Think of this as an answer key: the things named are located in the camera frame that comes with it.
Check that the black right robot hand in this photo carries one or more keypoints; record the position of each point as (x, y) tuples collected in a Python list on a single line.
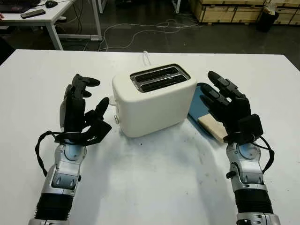
[(236, 107)]

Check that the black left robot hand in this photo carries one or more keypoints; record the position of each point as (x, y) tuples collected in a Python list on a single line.
[(72, 110)]

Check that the pale bread slice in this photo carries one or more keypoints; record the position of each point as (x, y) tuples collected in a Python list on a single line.
[(214, 127)]

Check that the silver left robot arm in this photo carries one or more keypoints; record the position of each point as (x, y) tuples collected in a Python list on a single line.
[(63, 168)]

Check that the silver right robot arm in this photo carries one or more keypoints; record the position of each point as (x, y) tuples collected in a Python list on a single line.
[(248, 173)]

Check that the blue plastic tray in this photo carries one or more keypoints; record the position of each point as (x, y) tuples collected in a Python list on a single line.
[(197, 103)]

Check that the black waste bin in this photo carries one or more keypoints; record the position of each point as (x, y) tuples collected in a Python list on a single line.
[(266, 21)]

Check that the wooden plywood crate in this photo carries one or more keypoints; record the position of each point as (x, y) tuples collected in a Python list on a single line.
[(288, 11), (225, 11)]

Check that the white office desk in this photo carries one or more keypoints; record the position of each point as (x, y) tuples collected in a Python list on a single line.
[(58, 14)]

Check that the black remote control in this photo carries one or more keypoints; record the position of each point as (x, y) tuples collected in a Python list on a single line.
[(32, 14)]

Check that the black computer mouse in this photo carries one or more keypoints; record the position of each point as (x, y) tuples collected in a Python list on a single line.
[(50, 3)]

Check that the white metal table leg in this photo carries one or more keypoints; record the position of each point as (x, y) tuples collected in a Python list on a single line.
[(177, 5)]

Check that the black laptop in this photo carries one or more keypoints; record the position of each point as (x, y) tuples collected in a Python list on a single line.
[(16, 5)]

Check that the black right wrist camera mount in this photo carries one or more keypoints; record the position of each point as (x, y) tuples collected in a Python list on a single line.
[(252, 125)]

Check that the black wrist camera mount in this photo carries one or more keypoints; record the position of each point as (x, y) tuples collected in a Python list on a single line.
[(100, 130), (252, 125)]

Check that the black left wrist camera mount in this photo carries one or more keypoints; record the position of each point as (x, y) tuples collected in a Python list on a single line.
[(100, 130)]

